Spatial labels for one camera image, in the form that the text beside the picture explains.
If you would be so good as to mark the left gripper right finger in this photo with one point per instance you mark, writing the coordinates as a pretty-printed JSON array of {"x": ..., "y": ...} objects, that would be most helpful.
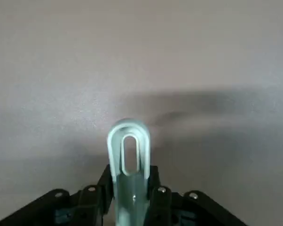
[{"x": 174, "y": 209}]

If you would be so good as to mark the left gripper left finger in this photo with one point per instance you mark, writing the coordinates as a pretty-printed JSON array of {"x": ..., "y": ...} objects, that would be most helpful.
[{"x": 85, "y": 207}]

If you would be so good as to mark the pale plastic dustpan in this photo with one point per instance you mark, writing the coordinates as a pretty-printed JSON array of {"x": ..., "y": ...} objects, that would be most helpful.
[{"x": 112, "y": 150}]

